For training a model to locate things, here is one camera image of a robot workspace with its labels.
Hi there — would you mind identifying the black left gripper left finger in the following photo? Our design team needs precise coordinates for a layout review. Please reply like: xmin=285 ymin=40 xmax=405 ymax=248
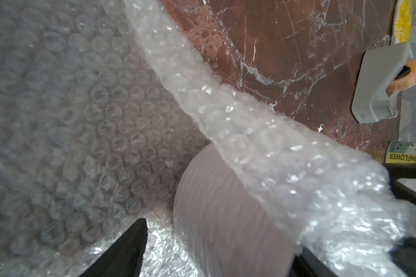
xmin=81 ymin=218 xmax=148 ymax=277

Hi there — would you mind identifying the green tape roll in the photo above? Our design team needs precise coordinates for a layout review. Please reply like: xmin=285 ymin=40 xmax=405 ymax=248
xmin=383 ymin=141 xmax=416 ymax=163

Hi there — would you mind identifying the pale pink mug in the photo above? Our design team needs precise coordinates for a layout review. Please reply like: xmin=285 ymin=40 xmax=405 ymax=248
xmin=173 ymin=144 xmax=295 ymax=277

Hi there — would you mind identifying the yellow work glove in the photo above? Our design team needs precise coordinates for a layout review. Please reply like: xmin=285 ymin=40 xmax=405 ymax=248
xmin=391 ymin=0 xmax=414 ymax=45

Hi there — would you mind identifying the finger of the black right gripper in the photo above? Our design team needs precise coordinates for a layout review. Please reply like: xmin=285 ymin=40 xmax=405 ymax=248
xmin=382 ymin=163 xmax=416 ymax=205
xmin=390 ymin=237 xmax=416 ymax=277

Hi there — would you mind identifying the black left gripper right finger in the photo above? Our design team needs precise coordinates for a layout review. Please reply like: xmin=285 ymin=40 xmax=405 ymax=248
xmin=289 ymin=248 xmax=337 ymax=277

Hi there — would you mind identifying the small grey tray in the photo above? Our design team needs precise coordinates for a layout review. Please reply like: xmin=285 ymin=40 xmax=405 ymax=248
xmin=351 ymin=42 xmax=416 ymax=123

